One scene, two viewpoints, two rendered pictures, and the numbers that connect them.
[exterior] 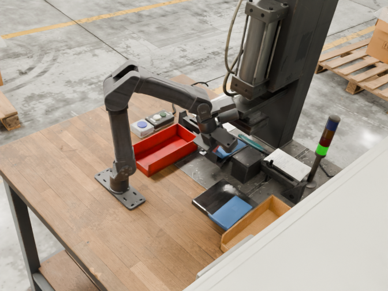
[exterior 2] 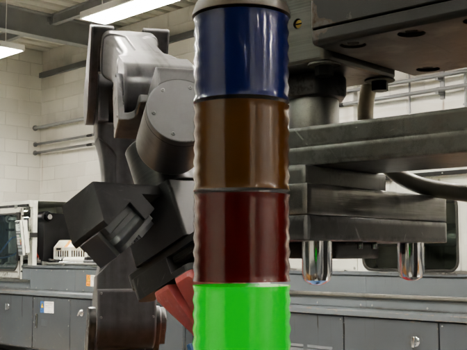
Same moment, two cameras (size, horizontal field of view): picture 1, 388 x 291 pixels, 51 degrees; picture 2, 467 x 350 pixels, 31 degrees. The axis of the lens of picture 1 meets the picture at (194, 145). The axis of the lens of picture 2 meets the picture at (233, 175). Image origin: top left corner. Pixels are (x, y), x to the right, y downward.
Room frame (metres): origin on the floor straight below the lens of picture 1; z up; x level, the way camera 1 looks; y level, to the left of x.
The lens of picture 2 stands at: (1.12, -0.77, 1.10)
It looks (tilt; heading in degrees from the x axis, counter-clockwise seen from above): 5 degrees up; 93
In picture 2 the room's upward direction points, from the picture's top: straight up
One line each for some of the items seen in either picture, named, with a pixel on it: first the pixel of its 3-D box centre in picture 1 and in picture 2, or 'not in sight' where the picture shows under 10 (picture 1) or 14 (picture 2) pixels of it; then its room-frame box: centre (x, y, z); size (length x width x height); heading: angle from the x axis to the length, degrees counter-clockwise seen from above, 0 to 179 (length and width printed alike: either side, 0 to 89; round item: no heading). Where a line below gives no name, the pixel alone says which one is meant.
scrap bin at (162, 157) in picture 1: (163, 148); not in sight; (1.15, 0.11, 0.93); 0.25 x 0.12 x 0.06; 141
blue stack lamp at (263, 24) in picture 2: (332, 123); (241, 61); (1.11, -0.44, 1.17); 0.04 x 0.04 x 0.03
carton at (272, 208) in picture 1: (262, 233); not in sight; (0.81, -0.25, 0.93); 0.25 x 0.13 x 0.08; 141
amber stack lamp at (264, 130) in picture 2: (329, 131); (241, 148); (1.11, -0.44, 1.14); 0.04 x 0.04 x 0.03
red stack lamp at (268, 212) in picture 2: (325, 140); (241, 237); (1.11, -0.44, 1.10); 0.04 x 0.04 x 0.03
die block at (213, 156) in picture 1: (232, 156); not in sight; (1.15, -0.15, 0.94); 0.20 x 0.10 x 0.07; 51
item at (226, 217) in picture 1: (230, 211); not in sight; (0.88, -0.15, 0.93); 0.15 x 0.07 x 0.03; 144
